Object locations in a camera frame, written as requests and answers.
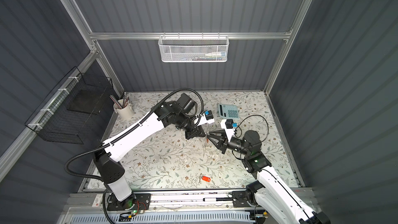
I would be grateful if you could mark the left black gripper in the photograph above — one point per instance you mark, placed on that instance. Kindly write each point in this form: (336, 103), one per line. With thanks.
(197, 130)

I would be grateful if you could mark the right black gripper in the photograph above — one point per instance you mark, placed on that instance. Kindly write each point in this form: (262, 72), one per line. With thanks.
(223, 143)

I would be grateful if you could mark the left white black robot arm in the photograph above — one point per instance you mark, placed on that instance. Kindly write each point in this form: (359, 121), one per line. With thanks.
(163, 114)

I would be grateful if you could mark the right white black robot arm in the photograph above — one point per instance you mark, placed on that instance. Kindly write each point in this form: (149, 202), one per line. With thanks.
(269, 190)

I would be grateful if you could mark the light blue calculator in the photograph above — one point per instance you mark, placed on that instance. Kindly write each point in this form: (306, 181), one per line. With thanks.
(227, 111)

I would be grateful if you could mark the red key lower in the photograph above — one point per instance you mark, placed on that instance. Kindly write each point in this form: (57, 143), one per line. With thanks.
(205, 178)

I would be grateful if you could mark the white pencil cup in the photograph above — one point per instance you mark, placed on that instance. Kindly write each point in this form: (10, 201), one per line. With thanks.
(122, 107)

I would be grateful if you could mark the white tube in basket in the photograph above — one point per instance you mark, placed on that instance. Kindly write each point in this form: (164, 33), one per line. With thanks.
(214, 55)

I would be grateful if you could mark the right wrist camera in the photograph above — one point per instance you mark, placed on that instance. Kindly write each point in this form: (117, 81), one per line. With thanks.
(229, 127)

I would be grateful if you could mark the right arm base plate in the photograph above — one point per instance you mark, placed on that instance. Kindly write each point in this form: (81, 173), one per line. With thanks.
(243, 198)

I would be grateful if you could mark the white wire mesh basket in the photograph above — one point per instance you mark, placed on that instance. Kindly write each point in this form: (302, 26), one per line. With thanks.
(180, 50)

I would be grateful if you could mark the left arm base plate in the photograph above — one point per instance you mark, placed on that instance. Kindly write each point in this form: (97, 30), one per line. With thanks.
(135, 202)

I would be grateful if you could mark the white perforated cable tray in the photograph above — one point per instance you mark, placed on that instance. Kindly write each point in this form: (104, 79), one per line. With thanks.
(184, 217)

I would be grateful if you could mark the aluminium front rail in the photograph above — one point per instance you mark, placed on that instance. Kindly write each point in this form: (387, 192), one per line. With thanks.
(163, 198)

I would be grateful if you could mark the black wire mesh basket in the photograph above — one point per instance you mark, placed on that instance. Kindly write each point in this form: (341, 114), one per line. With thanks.
(77, 113)

